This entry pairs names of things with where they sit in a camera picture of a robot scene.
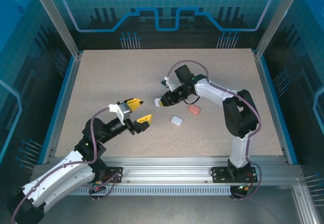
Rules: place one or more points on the small LED circuit board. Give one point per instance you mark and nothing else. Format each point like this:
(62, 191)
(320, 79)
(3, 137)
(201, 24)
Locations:
(96, 188)
(241, 188)

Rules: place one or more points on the aluminium side rail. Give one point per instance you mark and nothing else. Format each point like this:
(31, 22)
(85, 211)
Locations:
(274, 107)
(63, 107)

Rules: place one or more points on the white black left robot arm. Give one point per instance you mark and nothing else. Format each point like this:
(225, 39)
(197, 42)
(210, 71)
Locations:
(58, 173)

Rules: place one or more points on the white earbud charging case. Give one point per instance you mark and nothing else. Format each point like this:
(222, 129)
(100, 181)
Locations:
(176, 120)

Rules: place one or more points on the pink earbud charging case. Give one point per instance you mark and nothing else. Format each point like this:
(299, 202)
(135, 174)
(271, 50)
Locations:
(194, 109)

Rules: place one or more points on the white capsule piece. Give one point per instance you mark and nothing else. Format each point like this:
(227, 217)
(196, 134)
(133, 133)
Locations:
(157, 102)

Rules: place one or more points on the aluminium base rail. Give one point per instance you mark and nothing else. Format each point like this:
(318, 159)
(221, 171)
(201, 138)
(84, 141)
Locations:
(164, 168)

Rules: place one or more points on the aluminium corner frame rail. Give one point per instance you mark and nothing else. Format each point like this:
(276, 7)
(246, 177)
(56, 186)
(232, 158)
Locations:
(305, 208)

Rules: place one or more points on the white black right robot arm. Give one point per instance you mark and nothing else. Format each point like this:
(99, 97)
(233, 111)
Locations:
(212, 89)

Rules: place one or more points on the aluminium frame post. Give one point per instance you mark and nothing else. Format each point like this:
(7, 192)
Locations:
(278, 18)
(60, 23)

